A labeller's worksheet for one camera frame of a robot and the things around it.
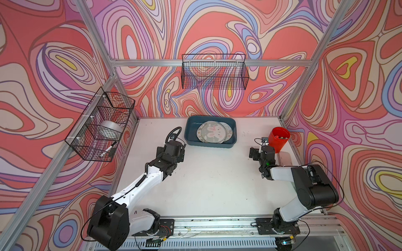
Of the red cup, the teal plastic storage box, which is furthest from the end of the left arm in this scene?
the red cup

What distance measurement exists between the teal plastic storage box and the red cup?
230 millimetres

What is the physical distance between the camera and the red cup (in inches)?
36.6

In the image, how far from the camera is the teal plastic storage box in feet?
Result: 3.40

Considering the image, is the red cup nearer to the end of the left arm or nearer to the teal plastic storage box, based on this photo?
the teal plastic storage box
